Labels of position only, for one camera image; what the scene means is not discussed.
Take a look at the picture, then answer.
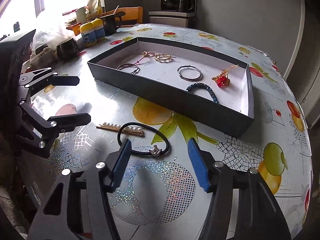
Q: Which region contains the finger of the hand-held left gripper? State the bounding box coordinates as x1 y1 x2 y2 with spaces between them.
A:
18 67 80 93
17 101 91 159

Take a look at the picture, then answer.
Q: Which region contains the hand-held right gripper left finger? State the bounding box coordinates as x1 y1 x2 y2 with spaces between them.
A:
27 139 132 240

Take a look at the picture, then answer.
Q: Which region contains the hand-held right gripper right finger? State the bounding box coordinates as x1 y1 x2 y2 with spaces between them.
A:
187 138 292 240

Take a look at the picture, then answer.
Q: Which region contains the black hair tie star charm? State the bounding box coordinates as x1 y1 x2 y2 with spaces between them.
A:
117 122 173 157

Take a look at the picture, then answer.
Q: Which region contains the gold pearl hair pin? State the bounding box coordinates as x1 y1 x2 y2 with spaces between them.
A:
96 123 145 137

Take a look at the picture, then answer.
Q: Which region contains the purple braided cord bracelet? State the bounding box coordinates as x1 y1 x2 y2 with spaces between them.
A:
117 63 137 73

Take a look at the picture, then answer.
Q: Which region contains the blue beaded bracelet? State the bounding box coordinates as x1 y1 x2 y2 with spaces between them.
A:
186 83 220 104

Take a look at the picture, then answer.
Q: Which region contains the pink cord gold knot bracelet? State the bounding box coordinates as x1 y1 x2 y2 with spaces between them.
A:
136 51 153 65

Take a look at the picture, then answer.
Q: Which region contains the red bead gold necklace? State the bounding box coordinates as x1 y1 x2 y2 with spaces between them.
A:
211 65 239 88

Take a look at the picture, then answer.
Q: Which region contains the silver black bangle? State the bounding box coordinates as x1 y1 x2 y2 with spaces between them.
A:
177 65 202 81

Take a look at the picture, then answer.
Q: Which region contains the gold pearl chain bracelet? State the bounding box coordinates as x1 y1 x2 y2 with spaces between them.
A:
154 53 177 63

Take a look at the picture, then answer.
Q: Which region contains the black box with white inside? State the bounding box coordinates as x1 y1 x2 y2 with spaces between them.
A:
87 37 255 139

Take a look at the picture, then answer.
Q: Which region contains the fruit print tablecloth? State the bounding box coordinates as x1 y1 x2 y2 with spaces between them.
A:
19 23 313 240

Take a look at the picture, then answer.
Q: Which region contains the clear plastic bag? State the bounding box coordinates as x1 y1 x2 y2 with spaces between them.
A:
30 17 83 57

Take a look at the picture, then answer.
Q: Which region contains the yellow cap blue bottle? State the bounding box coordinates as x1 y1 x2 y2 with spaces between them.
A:
92 18 106 42
80 22 97 48

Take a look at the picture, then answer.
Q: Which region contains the white cup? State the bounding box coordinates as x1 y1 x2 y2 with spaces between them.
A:
75 7 89 24

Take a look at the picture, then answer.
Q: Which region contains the black mug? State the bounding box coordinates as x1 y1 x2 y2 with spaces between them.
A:
100 14 123 36

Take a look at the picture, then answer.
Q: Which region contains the yellow paper bag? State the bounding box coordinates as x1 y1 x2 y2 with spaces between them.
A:
86 0 103 16

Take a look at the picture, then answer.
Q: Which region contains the wooden chair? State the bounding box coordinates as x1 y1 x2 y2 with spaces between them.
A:
99 6 144 28

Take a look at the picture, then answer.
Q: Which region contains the grey cabinet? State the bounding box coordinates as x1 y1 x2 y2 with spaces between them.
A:
148 10 196 29

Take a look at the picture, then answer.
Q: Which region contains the white door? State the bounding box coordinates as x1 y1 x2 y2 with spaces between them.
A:
303 60 320 128

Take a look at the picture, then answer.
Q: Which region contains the black carafe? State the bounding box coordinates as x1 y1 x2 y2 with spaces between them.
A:
177 0 195 13

